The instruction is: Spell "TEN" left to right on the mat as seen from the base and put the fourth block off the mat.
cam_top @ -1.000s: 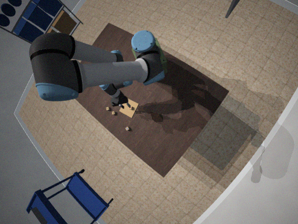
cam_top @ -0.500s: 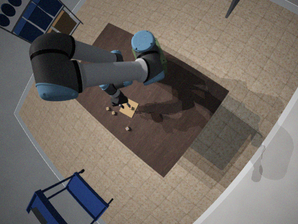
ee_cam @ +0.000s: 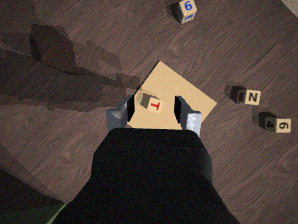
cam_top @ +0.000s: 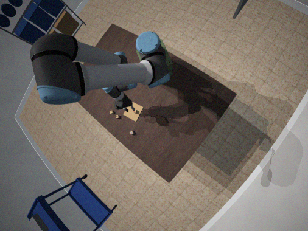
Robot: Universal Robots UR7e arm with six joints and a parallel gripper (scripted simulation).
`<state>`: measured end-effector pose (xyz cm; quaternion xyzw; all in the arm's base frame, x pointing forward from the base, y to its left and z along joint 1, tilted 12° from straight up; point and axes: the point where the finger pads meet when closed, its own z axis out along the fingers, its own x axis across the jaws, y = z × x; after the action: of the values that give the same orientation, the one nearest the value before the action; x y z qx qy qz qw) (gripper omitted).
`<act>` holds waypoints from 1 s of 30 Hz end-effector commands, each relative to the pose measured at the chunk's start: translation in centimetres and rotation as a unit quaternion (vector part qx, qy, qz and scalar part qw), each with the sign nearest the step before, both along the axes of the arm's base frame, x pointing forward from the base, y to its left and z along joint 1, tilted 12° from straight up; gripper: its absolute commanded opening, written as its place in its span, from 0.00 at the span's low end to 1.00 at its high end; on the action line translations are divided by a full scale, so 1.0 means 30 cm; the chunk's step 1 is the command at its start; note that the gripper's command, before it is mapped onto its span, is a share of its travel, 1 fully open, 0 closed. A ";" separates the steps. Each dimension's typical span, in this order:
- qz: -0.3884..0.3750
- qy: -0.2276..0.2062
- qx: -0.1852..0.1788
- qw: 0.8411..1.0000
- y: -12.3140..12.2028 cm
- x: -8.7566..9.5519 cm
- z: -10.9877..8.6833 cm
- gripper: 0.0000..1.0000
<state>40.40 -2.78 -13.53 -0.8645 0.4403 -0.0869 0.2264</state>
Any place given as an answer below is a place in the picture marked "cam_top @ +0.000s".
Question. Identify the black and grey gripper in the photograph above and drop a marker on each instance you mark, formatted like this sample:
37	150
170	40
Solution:
119	104

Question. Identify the tan flat mat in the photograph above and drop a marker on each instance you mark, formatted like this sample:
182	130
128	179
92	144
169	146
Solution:
130	114

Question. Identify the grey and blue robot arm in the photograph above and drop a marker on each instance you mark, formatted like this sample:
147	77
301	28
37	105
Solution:
61	81

